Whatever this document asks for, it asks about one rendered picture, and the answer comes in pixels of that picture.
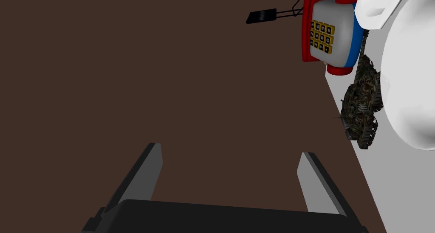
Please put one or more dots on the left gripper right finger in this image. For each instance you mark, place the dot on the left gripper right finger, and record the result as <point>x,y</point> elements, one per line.
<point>317,189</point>

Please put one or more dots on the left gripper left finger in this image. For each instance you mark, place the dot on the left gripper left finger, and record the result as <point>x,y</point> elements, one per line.
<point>144,178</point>

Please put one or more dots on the camouflage toy tank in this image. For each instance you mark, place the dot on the camouflage toy tank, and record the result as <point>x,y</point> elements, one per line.
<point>362,104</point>

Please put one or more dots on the red and grey toy telephone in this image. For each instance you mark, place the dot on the red and grey toy telephone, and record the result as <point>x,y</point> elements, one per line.
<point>331,32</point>

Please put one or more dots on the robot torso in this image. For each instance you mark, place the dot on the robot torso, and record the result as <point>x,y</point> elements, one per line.
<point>407,56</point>

